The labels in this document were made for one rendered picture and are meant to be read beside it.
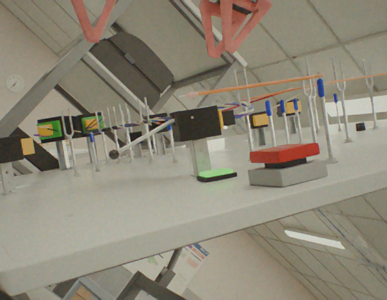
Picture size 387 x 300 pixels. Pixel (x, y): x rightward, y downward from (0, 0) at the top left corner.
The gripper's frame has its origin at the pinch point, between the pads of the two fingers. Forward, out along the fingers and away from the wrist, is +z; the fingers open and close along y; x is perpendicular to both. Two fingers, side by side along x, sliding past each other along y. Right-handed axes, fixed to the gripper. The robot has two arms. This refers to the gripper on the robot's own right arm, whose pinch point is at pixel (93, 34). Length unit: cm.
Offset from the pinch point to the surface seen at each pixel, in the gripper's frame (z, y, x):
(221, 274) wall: 269, 834, -279
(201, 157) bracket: 15.4, -1.3, -14.0
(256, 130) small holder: 10.9, 31.4, -34.5
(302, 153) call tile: 14.3, -21.0, -18.8
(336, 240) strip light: 151, 557, -362
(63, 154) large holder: 17, 74, 5
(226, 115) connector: 9.8, -1.6, -17.3
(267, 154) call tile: 14.4, -20.0, -15.7
